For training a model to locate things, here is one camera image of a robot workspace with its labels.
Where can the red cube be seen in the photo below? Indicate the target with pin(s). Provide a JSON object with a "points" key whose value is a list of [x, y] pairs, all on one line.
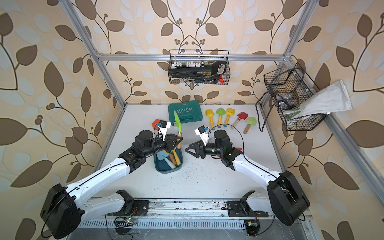
{"points": [[155, 123]]}

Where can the green shovel orange handle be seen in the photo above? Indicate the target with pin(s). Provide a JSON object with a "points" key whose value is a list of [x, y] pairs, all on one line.
{"points": [[220, 112]]}

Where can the green tool case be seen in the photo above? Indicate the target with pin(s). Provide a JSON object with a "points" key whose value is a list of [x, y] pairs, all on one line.
{"points": [[187, 112]]}

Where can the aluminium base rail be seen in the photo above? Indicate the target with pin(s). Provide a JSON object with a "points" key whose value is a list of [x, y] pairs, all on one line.
{"points": [[185, 214]]}

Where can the yellow square shovel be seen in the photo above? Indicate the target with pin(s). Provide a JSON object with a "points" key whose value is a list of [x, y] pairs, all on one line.
{"points": [[176, 157]]}

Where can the right wire basket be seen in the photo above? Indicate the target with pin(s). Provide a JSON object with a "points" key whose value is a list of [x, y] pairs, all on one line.
{"points": [[288, 91]]}

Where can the yellow shovel wooden handle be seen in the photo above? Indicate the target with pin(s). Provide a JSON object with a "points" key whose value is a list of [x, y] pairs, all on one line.
{"points": [[230, 112]]}

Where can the white cloth bag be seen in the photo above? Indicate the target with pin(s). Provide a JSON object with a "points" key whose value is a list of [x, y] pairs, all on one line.
{"points": [[334, 98]]}

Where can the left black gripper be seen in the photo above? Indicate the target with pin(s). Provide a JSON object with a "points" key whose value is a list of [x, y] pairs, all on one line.
{"points": [[170, 142]]}

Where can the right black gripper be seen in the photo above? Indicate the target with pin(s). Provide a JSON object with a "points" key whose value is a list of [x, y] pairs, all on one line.
{"points": [[200, 147]]}

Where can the green trowel wooden handle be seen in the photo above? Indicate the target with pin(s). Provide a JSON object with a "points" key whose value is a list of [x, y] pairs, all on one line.
{"points": [[251, 121]]}

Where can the wire basket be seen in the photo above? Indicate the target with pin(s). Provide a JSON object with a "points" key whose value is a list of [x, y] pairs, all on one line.
{"points": [[288, 91], [198, 55]]}

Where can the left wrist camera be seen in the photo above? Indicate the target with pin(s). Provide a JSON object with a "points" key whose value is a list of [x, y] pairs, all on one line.
{"points": [[163, 127]]}

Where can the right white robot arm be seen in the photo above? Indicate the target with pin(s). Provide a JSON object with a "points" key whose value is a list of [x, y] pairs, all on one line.
{"points": [[286, 199]]}

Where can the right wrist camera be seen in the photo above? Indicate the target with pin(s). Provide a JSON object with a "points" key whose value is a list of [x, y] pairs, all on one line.
{"points": [[203, 133]]}

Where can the green round shovel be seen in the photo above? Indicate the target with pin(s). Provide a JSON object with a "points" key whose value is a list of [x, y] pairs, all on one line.
{"points": [[178, 123]]}

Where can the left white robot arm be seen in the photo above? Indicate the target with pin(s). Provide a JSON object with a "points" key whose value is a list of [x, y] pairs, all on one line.
{"points": [[65, 208]]}

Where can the red shovel wooden handle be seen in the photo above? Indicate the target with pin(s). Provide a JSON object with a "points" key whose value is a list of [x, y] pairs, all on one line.
{"points": [[241, 116]]}

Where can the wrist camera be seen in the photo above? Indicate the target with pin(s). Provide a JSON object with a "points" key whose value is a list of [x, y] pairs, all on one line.
{"points": [[163, 127], [203, 133]]}

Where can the black handheld tool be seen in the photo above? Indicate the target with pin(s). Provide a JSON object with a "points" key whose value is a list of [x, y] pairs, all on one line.
{"points": [[199, 70]]}

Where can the yellow shovel blue handle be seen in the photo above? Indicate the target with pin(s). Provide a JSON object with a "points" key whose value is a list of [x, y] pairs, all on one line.
{"points": [[210, 114]]}

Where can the light blue shovel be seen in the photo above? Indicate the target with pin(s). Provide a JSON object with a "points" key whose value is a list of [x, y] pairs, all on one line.
{"points": [[163, 156]]}

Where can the back wire basket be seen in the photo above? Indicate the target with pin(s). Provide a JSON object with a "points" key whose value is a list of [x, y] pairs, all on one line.
{"points": [[198, 55]]}

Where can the teal storage box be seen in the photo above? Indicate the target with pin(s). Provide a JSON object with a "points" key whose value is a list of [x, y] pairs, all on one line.
{"points": [[163, 168]]}

